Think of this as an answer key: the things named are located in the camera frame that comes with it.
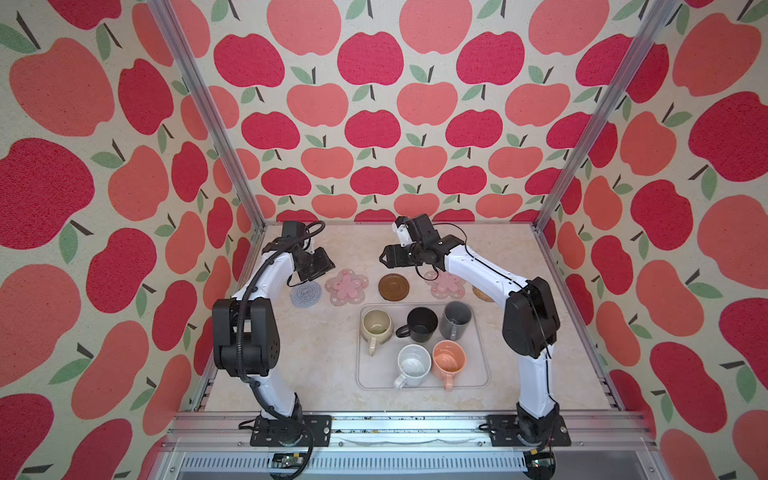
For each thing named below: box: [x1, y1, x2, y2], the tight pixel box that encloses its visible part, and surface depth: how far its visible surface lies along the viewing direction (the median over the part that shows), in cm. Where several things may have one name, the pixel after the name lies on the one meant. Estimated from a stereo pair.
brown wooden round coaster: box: [378, 273, 410, 301], surface depth 103 cm
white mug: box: [393, 344, 432, 390], surface depth 80 cm
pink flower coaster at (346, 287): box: [324, 268, 369, 306], surface depth 104 cm
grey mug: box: [439, 300, 473, 341], surface depth 87 cm
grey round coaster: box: [290, 281, 323, 309], surface depth 102 cm
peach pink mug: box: [432, 340, 467, 391], surface depth 81 cm
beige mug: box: [360, 309, 394, 357], surface depth 85 cm
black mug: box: [396, 307, 439, 343], surface depth 86 cm
